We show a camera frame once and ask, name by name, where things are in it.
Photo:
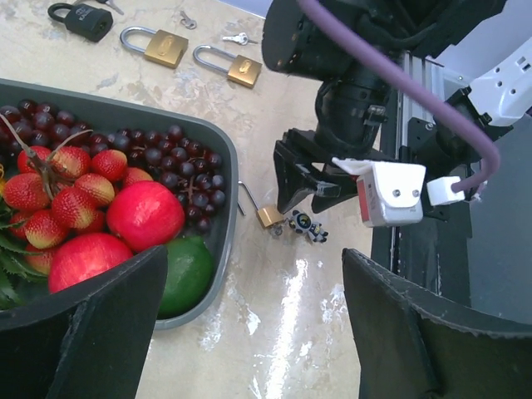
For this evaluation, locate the small key with ring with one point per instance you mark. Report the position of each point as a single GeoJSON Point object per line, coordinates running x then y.
{"type": "Point", "coordinates": [240, 38]}

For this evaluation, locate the grey fruit tray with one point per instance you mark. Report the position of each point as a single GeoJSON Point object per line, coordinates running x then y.
{"type": "Point", "coordinates": [106, 116]}

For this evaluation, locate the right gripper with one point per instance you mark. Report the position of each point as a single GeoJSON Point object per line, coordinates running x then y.
{"type": "Point", "coordinates": [303, 163]}

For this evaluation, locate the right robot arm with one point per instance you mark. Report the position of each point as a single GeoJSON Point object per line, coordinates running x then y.
{"type": "Point", "coordinates": [355, 50]}

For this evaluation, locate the large padlock silver key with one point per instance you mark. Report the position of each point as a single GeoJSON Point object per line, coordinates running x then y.
{"type": "Point", "coordinates": [187, 22]}

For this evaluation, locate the left red apple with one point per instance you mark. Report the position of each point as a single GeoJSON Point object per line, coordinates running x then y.
{"type": "Point", "coordinates": [84, 257]}

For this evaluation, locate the black Kaijing padlock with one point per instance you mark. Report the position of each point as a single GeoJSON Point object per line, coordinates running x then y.
{"type": "Point", "coordinates": [83, 20]}

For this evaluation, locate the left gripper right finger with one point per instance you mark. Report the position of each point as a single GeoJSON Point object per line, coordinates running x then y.
{"type": "Point", "coordinates": [413, 343]}

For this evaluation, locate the strawberry pile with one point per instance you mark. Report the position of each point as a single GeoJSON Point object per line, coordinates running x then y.
{"type": "Point", "coordinates": [56, 195]}

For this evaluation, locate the green lime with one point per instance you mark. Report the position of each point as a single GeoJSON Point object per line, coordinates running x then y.
{"type": "Point", "coordinates": [189, 274]}

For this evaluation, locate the red apple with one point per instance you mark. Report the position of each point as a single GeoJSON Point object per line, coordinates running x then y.
{"type": "Point", "coordinates": [144, 215]}
{"type": "Point", "coordinates": [84, 257]}

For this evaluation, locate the aluminium frame rail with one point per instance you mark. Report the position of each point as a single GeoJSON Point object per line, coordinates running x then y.
{"type": "Point", "coordinates": [415, 120]}

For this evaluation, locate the large brass padlock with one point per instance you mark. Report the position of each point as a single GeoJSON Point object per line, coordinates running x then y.
{"type": "Point", "coordinates": [164, 48]}

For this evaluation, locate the right red apple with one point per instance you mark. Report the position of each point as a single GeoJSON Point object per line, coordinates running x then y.
{"type": "Point", "coordinates": [144, 215]}

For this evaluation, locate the purple grape bunch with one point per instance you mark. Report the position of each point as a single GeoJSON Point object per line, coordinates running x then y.
{"type": "Point", "coordinates": [188, 168]}

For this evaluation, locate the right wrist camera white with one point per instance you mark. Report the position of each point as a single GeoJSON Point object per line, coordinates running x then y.
{"type": "Point", "coordinates": [390, 193]}

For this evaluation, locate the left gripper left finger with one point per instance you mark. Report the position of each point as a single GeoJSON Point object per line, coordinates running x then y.
{"type": "Point", "coordinates": [87, 341]}

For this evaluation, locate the small brass padlock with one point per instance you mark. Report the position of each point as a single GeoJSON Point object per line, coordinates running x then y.
{"type": "Point", "coordinates": [268, 216]}

